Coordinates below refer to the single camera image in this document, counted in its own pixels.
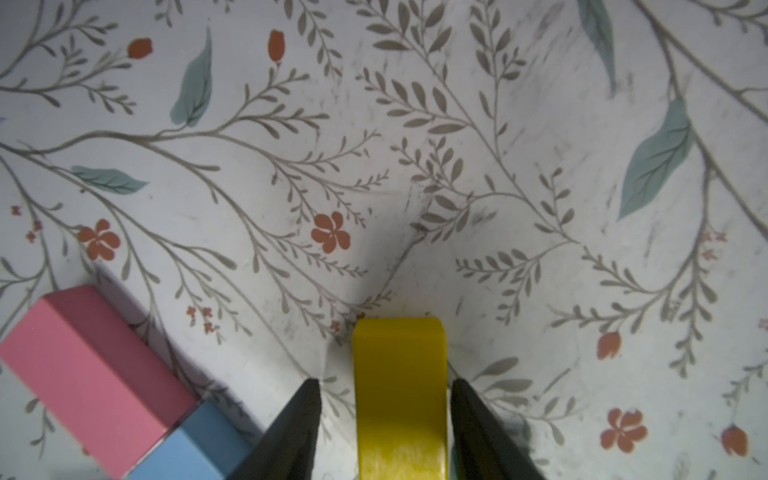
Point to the yellow block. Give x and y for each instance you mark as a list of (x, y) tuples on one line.
[(400, 380)]

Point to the pink block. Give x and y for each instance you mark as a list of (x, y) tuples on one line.
[(111, 392)]

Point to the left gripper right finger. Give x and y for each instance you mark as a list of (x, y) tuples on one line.
[(483, 449)]

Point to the light blue block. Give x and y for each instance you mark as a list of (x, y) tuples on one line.
[(205, 446)]

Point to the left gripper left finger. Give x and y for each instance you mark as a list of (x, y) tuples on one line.
[(287, 449)]

